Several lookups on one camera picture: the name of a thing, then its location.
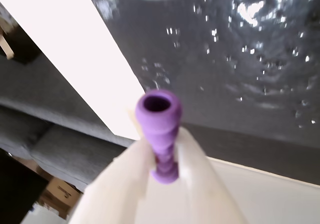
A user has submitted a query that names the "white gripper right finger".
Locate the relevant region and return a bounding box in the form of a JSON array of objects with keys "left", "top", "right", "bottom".
[{"left": 146, "top": 126, "right": 246, "bottom": 224}]

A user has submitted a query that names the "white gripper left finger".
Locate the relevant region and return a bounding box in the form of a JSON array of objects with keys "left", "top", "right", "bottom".
[{"left": 69, "top": 136, "right": 156, "bottom": 224}]

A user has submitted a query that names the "purple pen grip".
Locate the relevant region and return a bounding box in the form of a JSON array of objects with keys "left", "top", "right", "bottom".
[{"left": 134, "top": 89, "right": 184, "bottom": 185}]

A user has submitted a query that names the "brown cardboard box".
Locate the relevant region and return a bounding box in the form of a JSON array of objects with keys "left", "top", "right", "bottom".
[{"left": 36, "top": 175, "right": 83, "bottom": 220}]

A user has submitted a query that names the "black cabinet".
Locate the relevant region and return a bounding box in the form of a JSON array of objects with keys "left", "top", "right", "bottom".
[{"left": 0, "top": 148, "right": 49, "bottom": 224}]

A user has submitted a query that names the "black table mat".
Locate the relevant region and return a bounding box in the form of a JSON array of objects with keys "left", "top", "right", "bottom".
[{"left": 81, "top": 0, "right": 320, "bottom": 185}]

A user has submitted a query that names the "grey fabric sofa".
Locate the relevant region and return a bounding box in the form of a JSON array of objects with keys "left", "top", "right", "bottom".
[{"left": 0, "top": 3, "right": 136, "bottom": 192}]

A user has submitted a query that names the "light wooden piece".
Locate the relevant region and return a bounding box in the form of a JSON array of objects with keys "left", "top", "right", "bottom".
[{"left": 0, "top": 17, "right": 15, "bottom": 60}]

